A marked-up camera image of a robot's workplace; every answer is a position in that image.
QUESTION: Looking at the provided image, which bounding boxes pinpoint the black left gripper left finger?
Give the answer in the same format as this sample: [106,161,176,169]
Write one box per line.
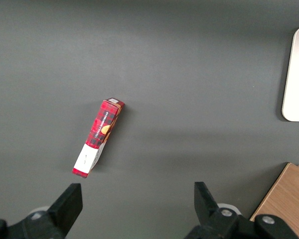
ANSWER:
[0,183,83,239]

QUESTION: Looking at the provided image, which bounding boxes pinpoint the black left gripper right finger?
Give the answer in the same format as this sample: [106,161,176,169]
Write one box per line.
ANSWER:
[184,181,299,239]

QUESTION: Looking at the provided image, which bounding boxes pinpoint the cream plastic tray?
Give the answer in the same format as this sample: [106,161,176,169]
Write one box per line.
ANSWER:
[282,24,299,122]

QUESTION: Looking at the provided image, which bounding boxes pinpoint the oak wooden drawer cabinet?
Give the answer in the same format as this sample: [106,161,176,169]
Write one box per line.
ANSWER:
[249,162,299,239]

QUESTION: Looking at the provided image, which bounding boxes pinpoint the red plaid cookie box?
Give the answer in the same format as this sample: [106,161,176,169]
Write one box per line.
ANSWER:
[72,98,126,179]

